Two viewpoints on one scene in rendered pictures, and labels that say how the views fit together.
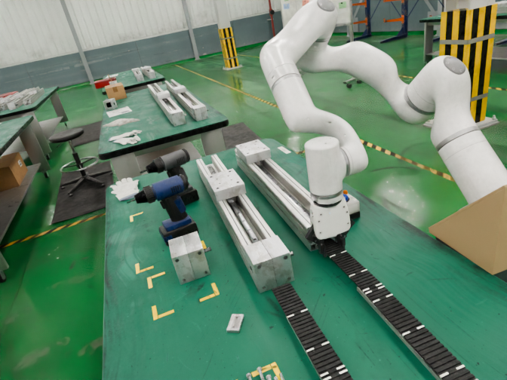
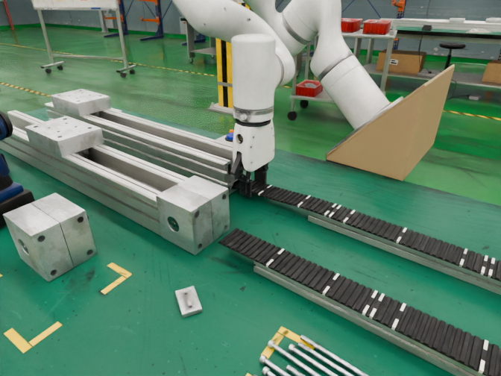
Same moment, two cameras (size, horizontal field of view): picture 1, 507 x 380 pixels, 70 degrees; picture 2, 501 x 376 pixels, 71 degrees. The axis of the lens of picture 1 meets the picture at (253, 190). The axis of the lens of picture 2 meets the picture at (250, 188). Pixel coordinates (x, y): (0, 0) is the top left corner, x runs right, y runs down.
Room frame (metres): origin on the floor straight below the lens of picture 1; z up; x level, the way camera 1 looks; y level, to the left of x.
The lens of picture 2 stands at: (0.29, 0.28, 1.20)
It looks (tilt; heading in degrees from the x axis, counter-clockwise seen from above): 29 degrees down; 320
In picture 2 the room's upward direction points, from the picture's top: straight up
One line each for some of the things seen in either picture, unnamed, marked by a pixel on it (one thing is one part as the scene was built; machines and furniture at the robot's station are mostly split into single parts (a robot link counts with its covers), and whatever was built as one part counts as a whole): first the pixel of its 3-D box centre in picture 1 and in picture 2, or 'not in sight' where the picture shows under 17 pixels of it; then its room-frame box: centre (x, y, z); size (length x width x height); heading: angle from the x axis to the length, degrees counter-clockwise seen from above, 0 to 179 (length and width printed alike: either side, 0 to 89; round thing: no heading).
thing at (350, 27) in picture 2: not in sight; (337, 69); (2.54, -2.79, 0.50); 1.03 x 0.55 x 1.01; 27
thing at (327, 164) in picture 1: (325, 164); (254, 71); (0.83, -0.19, 1.06); 0.09 x 0.08 x 0.13; 101
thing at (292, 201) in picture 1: (275, 184); (132, 136); (1.26, -0.09, 0.82); 0.80 x 0.10 x 0.09; 13
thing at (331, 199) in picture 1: (325, 194); (252, 112); (0.83, -0.18, 0.98); 0.09 x 0.08 x 0.03; 103
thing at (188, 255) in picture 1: (192, 255); (59, 231); (0.89, 0.21, 0.83); 0.11 x 0.10 x 0.10; 103
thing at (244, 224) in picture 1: (228, 198); (71, 157); (1.22, 0.10, 0.82); 0.80 x 0.10 x 0.09; 13
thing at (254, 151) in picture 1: (253, 154); (82, 105); (1.51, -0.03, 0.87); 0.16 x 0.11 x 0.07; 13
